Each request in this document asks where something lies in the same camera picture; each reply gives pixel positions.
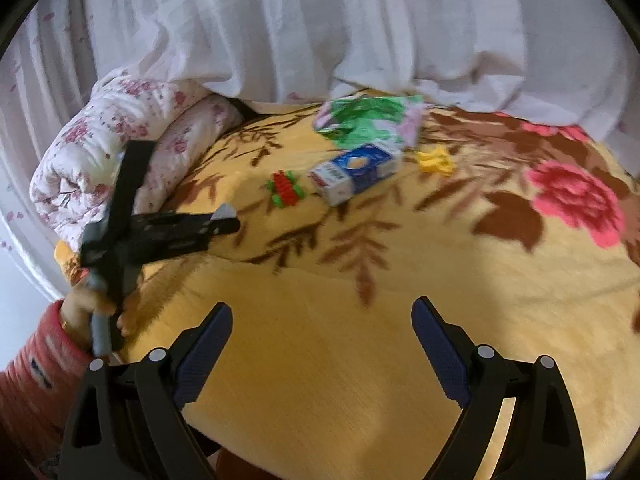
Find white sheer curtain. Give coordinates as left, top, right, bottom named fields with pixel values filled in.
left=0, top=0, right=640, bottom=311

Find folded floral quilt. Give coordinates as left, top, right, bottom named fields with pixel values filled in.
left=29, top=66, right=247, bottom=253

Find crumpled green pink wrapper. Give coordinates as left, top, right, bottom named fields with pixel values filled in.
left=312, top=93, right=427, bottom=150

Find red green toy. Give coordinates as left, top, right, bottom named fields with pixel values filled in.
left=264, top=170, right=307, bottom=209

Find person's left forearm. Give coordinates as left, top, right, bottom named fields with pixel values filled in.
left=0, top=300, right=97, bottom=466

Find person's left hand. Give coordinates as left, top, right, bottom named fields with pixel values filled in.
left=61, top=275, right=135, bottom=350

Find blue white milk carton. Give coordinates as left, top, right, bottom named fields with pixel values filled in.
left=307, top=140, right=404, bottom=208

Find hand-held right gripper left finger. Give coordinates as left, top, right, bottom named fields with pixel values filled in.
left=57, top=301, right=235, bottom=480

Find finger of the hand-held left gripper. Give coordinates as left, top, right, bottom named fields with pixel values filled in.
left=131, top=203, right=242, bottom=264

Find yellow floral plush blanket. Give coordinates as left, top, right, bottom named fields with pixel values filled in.
left=54, top=91, right=640, bottom=480

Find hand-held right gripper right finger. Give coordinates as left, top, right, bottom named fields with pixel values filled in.
left=410, top=296, right=587, bottom=480

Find yellow toy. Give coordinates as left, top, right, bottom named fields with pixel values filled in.
left=416, top=144, right=457, bottom=177

